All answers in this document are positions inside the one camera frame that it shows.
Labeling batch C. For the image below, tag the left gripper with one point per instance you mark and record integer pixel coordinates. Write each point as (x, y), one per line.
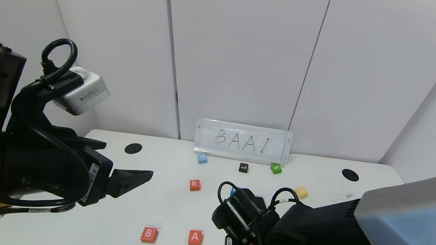
(94, 182)

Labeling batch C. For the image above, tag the orange A letter block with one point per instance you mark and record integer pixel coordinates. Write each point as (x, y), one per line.
(195, 237)

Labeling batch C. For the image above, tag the orange B letter block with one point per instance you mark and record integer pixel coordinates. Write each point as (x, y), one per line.
(149, 234)

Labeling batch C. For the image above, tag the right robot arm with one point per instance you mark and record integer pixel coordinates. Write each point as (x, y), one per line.
(355, 233)

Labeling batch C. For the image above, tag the white BAAI sign board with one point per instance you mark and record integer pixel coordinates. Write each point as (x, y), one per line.
(243, 142)

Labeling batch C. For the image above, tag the black table grommet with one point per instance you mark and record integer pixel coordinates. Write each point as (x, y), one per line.
(350, 174)
(133, 148)

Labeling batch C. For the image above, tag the blue W letter block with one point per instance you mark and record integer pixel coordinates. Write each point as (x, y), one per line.
(233, 190)

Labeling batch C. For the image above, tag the orange R letter block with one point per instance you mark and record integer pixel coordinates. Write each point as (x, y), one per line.
(194, 185)

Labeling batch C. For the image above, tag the black L letter block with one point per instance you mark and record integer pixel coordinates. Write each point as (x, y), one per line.
(243, 167)

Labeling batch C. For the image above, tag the light blue letter block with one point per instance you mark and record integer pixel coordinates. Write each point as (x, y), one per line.
(202, 159)

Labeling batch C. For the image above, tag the yellow letter block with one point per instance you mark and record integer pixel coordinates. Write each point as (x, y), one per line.
(301, 191)

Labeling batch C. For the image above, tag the green S letter block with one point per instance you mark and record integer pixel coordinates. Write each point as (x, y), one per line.
(276, 168)

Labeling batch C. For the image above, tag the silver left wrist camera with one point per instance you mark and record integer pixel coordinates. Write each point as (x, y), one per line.
(82, 94)

